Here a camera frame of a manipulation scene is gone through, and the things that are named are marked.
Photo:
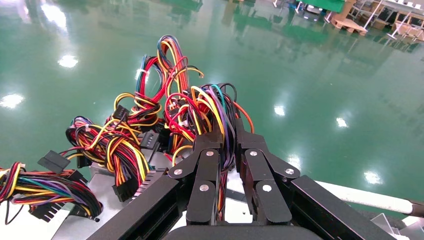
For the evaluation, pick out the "white frame workbench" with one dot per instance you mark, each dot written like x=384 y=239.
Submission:
x=400 y=16

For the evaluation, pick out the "green board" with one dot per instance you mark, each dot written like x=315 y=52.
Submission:
x=326 y=5

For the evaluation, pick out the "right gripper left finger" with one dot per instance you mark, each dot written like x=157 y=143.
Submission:
x=203 y=185

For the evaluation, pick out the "clear plastic divider tray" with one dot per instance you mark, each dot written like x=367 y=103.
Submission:
x=397 y=230

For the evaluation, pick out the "wooden pallet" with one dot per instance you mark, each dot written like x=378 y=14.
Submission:
x=349 y=26

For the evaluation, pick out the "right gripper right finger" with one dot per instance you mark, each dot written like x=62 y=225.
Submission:
x=265 y=188

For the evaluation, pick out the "white cart pipe rail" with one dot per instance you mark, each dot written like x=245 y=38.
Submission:
x=364 y=197

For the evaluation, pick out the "black pipe joint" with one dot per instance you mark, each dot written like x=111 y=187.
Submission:
x=416 y=209

